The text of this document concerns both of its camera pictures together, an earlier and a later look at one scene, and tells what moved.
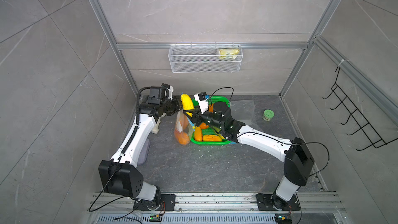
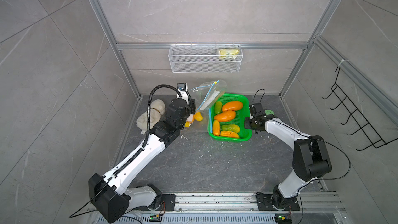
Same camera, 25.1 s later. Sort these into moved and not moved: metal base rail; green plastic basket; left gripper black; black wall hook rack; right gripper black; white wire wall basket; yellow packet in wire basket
Moved: left gripper black; green plastic basket; right gripper black
Not moved: metal base rail; white wire wall basket; yellow packet in wire basket; black wall hook rack
